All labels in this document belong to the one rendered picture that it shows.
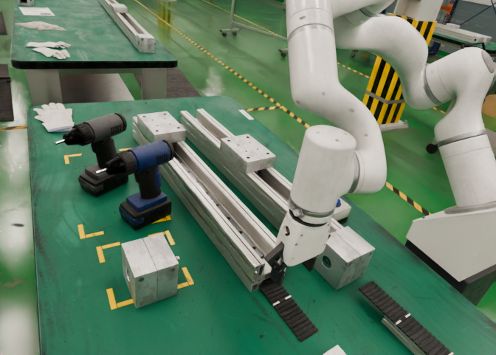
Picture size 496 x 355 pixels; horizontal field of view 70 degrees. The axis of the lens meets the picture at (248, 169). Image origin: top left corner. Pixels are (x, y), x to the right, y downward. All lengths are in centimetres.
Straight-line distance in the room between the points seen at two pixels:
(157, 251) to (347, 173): 43
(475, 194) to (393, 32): 47
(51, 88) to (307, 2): 192
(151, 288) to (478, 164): 86
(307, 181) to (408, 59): 52
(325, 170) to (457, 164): 58
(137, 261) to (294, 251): 32
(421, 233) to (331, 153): 62
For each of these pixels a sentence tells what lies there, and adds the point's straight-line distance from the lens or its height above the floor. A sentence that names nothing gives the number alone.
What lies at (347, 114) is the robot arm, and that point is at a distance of 66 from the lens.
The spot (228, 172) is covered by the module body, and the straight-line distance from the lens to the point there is 118.
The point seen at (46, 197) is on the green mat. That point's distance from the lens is 114.
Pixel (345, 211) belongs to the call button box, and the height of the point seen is 83.
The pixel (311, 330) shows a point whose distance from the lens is 83.
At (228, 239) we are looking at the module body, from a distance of 86.
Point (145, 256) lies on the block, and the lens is 78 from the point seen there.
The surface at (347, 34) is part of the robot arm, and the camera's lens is 93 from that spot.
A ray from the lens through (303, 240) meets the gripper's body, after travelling 67.
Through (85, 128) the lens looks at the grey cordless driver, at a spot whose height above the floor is 99.
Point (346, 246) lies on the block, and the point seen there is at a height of 87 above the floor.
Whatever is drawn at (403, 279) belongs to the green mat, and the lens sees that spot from 103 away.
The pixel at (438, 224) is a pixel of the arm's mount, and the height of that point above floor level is 88.
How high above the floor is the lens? 144
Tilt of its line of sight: 31 degrees down
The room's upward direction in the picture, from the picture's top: 9 degrees clockwise
